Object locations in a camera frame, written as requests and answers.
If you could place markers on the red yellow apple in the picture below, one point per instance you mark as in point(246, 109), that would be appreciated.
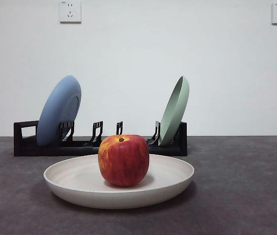
point(124, 161)

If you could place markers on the cream yellow plate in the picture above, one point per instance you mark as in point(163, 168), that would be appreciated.
point(74, 177)

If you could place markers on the green plate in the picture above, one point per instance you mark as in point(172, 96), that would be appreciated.
point(176, 112)

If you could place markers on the blue plate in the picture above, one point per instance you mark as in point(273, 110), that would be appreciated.
point(55, 110)

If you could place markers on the black plate rack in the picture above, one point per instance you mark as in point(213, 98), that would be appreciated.
point(25, 149)

